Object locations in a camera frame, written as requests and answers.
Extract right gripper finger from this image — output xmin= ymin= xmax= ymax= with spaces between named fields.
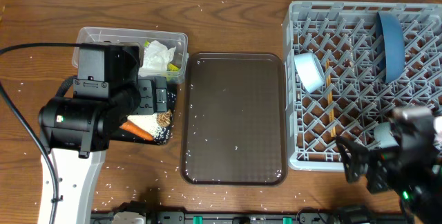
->
xmin=336 ymin=136 xmax=368 ymax=158
xmin=343 ymin=154 xmax=369 ymax=183

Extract brown food scrap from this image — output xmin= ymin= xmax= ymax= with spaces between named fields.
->
xmin=157 ymin=110 xmax=172 ymax=128

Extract white rice pile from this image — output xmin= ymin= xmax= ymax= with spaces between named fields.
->
xmin=128 ymin=113 xmax=170 ymax=140

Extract yellow green snack wrapper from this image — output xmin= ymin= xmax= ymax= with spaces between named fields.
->
xmin=143 ymin=40 xmax=181 ymax=73

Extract light blue cup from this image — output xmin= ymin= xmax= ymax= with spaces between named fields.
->
xmin=374 ymin=122 xmax=398 ymax=149

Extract white tissue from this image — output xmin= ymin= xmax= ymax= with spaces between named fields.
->
xmin=140 ymin=39 xmax=177 ymax=77

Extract orange carrot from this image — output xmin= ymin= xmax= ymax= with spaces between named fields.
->
xmin=120 ymin=120 xmax=154 ymax=141

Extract wooden chopstick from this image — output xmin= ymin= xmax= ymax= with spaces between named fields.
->
xmin=325 ymin=60 xmax=336 ymax=138

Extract light blue rice bowl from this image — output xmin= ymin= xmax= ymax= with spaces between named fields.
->
xmin=294 ymin=53 xmax=325 ymax=93

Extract blue plate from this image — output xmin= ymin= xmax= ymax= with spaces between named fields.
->
xmin=375 ymin=12 xmax=405 ymax=84

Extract pink small cup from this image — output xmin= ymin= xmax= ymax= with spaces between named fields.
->
xmin=433 ymin=116 xmax=442 ymax=143

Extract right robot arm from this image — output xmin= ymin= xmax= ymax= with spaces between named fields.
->
xmin=336 ymin=118 xmax=441 ymax=223

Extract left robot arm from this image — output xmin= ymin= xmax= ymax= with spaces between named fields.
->
xmin=38 ymin=42 xmax=169 ymax=223

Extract grey dishwasher rack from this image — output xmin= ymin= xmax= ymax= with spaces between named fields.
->
xmin=282 ymin=1 xmax=441 ymax=171

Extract clear plastic bin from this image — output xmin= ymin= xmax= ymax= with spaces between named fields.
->
xmin=77 ymin=27 xmax=189 ymax=84

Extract black tray bin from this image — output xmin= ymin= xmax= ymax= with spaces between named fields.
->
xmin=111 ymin=77 xmax=177 ymax=145

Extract brown serving tray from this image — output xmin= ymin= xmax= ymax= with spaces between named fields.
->
xmin=180 ymin=53 xmax=287 ymax=186

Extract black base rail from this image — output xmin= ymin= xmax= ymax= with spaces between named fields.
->
xmin=89 ymin=201 xmax=414 ymax=224

